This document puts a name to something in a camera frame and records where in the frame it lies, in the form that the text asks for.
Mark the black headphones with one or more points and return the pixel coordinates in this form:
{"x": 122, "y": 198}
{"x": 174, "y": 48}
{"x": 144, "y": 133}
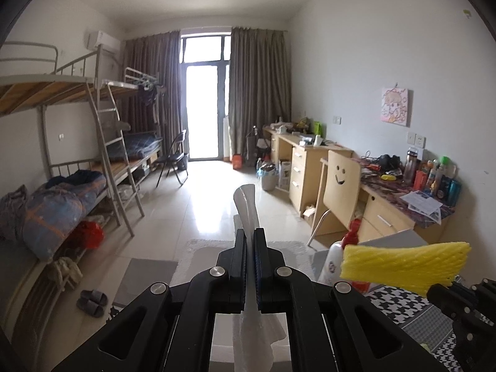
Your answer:
{"x": 388, "y": 161}

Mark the grey crumpled cloth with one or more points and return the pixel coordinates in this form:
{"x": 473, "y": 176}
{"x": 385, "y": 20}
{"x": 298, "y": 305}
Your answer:
{"x": 11, "y": 213}

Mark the orange bag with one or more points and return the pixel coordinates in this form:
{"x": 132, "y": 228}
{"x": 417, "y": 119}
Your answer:
{"x": 237, "y": 161}

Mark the wooden chair with smiley face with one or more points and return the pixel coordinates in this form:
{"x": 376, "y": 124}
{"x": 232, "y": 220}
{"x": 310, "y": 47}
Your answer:
{"x": 341, "y": 190}

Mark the double wall socket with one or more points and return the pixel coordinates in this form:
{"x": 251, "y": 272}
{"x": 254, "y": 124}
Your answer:
{"x": 415, "y": 140}

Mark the dark hanging clothes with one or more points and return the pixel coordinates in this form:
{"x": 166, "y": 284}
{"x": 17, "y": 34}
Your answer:
{"x": 148, "y": 93}

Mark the blue orange quilt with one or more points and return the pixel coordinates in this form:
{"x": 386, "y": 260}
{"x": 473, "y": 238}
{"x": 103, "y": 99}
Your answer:
{"x": 58, "y": 209}

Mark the dark blue mattress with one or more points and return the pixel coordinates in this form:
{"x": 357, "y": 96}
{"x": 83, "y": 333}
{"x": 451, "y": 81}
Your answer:
{"x": 135, "y": 145}

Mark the black folding chair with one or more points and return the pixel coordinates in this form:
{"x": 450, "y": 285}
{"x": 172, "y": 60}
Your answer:
{"x": 174, "y": 155}

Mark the green-capped bottle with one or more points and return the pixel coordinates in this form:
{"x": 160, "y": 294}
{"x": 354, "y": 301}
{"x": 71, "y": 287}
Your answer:
{"x": 444, "y": 164}

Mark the yellow foam net sleeve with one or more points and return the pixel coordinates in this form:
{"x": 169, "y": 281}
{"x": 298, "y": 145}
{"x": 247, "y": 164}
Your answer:
{"x": 403, "y": 263}

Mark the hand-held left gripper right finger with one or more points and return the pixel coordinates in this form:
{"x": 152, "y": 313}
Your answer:
{"x": 257, "y": 271}

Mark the dark water bottle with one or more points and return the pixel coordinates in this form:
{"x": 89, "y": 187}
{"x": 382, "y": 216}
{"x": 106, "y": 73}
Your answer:
{"x": 410, "y": 166}

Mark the pink wall picture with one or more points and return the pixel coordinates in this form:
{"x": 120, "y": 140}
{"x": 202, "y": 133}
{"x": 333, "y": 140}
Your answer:
{"x": 395, "y": 106}

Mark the printed papers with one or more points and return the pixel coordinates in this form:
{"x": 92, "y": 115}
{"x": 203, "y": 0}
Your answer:
{"x": 420, "y": 203}

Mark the houndstooth table cloth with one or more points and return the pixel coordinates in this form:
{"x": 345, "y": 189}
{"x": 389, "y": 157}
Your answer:
{"x": 403, "y": 306}

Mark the wooden desk with patterned cloth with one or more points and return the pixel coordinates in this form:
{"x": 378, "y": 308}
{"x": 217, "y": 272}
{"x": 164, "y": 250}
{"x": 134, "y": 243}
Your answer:
{"x": 387, "y": 217}

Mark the white tissue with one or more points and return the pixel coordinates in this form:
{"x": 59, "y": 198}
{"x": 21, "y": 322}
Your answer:
{"x": 246, "y": 205}

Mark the beige cloth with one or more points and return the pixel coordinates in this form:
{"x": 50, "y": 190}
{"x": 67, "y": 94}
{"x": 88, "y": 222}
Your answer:
{"x": 64, "y": 273}

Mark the yellow banana-shaped object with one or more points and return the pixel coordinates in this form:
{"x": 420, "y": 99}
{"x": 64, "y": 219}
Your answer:
{"x": 388, "y": 177}

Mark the white bucket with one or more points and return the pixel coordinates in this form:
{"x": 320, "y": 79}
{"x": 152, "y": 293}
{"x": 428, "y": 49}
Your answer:
{"x": 268, "y": 180}

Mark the teal tumbler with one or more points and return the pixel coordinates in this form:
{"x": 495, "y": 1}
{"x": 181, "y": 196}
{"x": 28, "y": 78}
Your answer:
{"x": 456, "y": 193}

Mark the glass balcony door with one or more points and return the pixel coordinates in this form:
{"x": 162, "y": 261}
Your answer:
{"x": 203, "y": 97}

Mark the white air conditioner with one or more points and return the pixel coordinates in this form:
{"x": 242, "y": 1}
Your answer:
{"x": 102, "y": 40}

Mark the white spray bottle red nozzle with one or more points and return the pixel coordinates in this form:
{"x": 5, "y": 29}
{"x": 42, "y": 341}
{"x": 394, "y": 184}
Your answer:
{"x": 333, "y": 263}

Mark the wooden desk with drawers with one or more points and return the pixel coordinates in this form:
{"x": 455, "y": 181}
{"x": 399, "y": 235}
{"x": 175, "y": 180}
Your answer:
{"x": 306, "y": 166}

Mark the brown curtain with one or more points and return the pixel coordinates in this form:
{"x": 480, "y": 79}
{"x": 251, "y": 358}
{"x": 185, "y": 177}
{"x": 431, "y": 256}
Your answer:
{"x": 155, "y": 69}
{"x": 257, "y": 85}

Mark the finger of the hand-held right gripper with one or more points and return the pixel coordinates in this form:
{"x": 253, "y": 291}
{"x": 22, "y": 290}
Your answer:
{"x": 445, "y": 298}
{"x": 484, "y": 292}

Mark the metal bed ladder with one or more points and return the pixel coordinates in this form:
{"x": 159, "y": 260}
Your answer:
{"x": 112, "y": 155}

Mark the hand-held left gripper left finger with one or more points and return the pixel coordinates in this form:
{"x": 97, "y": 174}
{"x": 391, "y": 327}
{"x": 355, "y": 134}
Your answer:
{"x": 243, "y": 267}

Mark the white carton box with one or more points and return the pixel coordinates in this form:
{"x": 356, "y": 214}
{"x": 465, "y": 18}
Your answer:
{"x": 285, "y": 176}

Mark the green box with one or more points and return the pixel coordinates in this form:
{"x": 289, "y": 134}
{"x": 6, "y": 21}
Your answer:
{"x": 317, "y": 128}

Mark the grey slipper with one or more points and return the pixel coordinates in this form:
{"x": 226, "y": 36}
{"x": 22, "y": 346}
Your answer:
{"x": 90, "y": 308}
{"x": 96, "y": 297}

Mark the red plastic bag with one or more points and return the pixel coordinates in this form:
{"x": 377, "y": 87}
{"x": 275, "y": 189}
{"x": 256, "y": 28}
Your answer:
{"x": 89, "y": 234}

